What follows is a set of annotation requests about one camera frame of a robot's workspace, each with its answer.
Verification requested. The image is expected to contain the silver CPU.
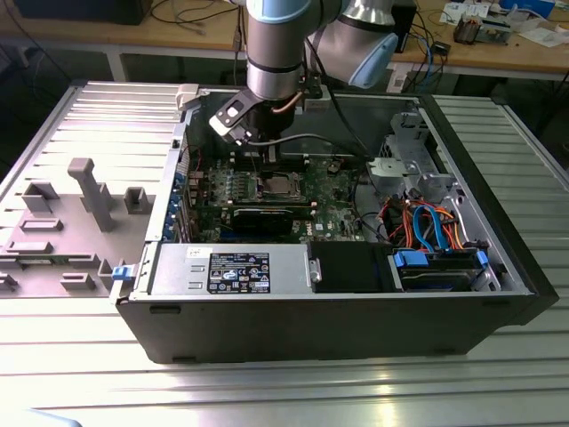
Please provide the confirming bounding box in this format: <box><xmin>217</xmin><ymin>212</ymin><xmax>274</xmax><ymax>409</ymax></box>
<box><xmin>265</xmin><ymin>176</ymin><xmax>297</xmax><ymax>196</ymax></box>

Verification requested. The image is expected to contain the CPU socket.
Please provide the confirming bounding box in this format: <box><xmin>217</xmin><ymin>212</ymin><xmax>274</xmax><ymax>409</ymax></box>
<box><xmin>251</xmin><ymin>170</ymin><xmax>310</xmax><ymax>201</ymax></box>

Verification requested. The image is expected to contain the green RAM stick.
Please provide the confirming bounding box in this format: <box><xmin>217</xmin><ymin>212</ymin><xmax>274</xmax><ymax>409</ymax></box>
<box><xmin>231</xmin><ymin>197</ymin><xmax>313</xmax><ymax>209</ymax></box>

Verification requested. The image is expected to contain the pale grey case latch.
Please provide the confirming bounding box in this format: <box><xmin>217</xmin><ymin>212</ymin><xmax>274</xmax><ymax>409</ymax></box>
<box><xmin>175</xmin><ymin>83</ymin><xmax>201</xmax><ymax>112</ymax></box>

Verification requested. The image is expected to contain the black graphics card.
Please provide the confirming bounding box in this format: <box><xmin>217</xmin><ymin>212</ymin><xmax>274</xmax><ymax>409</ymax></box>
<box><xmin>230</xmin><ymin>205</ymin><xmax>295</xmax><ymax>237</ymax></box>

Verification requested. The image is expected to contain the green motherboard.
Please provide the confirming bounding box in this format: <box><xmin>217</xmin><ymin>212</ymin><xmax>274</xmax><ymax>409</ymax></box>
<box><xmin>186</xmin><ymin>153</ymin><xmax>371</xmax><ymax>244</ymax></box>

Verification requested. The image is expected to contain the metal drive cage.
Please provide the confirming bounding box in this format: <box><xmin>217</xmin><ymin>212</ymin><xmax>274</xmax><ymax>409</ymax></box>
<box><xmin>366</xmin><ymin>110</ymin><xmax>468</xmax><ymax>210</ymax></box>

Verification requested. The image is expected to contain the wooden desk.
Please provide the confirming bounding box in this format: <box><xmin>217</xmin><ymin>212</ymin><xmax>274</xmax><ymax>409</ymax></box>
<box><xmin>0</xmin><ymin>0</ymin><xmax>569</xmax><ymax>84</ymax></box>

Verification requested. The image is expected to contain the silver power supply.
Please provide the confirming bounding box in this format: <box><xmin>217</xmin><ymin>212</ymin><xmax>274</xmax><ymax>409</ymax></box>
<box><xmin>148</xmin><ymin>242</ymin><xmax>312</xmax><ymax>298</ymax></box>

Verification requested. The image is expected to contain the brown coil component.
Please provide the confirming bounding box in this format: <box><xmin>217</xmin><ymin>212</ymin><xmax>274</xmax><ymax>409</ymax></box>
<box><xmin>453</xmin><ymin>12</ymin><xmax>482</xmax><ymax>45</ymax></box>

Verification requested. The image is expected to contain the black PC case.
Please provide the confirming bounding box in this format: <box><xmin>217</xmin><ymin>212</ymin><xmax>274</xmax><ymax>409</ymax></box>
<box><xmin>114</xmin><ymin>82</ymin><xmax>560</xmax><ymax>366</ymax></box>

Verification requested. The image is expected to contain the black computer tower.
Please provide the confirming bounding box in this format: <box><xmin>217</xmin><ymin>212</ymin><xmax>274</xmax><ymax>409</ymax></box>
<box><xmin>12</xmin><ymin>0</ymin><xmax>155</xmax><ymax>26</ymax></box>

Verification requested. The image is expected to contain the hard disk in blue carrier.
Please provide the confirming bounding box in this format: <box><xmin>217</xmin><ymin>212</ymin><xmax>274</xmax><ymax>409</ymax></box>
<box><xmin>389</xmin><ymin>248</ymin><xmax>490</xmax><ymax>293</ymax></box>

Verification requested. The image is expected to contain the grey electronics box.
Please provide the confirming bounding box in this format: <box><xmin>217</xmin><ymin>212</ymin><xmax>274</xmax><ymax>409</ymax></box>
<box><xmin>479</xmin><ymin>16</ymin><xmax>512</xmax><ymax>45</ymax></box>

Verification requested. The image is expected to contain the grey parts rack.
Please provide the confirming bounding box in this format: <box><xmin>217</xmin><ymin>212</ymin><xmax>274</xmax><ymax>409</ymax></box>
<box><xmin>0</xmin><ymin>157</ymin><xmax>155</xmax><ymax>299</ymax></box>

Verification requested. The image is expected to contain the blue box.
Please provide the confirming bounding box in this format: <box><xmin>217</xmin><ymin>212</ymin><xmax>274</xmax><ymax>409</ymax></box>
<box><xmin>497</xmin><ymin>0</ymin><xmax>557</xmax><ymax>14</ymax></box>

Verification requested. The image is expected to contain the white paper sheet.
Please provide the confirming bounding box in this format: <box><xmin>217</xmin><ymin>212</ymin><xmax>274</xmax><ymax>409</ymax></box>
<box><xmin>517</xmin><ymin>26</ymin><xmax>569</xmax><ymax>48</ymax></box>

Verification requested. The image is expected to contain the grey camera cable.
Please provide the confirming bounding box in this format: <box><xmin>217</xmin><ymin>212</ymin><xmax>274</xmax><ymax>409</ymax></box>
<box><xmin>246</xmin><ymin>132</ymin><xmax>373</xmax><ymax>160</ymax></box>

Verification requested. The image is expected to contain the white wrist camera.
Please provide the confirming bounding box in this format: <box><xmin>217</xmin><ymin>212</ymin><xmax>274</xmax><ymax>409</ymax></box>
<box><xmin>208</xmin><ymin>88</ymin><xmax>260</xmax><ymax>144</ymax></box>

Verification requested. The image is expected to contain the blue flat wire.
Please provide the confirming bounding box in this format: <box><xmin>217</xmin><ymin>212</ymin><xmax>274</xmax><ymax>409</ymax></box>
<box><xmin>411</xmin><ymin>205</ymin><xmax>436</xmax><ymax>251</ymax></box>
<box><xmin>429</xmin><ymin>203</ymin><xmax>451</xmax><ymax>254</ymax></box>

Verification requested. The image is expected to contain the orange wire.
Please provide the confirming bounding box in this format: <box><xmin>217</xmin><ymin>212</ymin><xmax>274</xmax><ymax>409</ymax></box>
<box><xmin>426</xmin><ymin>203</ymin><xmax>466</xmax><ymax>251</ymax></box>

